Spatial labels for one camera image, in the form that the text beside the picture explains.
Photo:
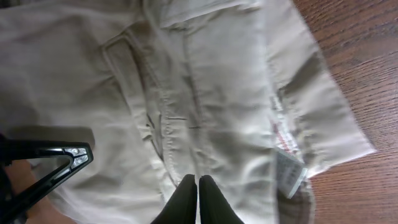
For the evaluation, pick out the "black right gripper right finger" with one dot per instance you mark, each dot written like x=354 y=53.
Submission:
x=214 y=208

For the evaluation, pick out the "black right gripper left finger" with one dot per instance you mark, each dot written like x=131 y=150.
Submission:
x=182 y=206

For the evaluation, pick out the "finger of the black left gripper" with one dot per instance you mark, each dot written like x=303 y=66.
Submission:
x=14 y=206

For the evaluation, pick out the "beige shorts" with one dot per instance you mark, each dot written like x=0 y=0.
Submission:
x=238 y=90

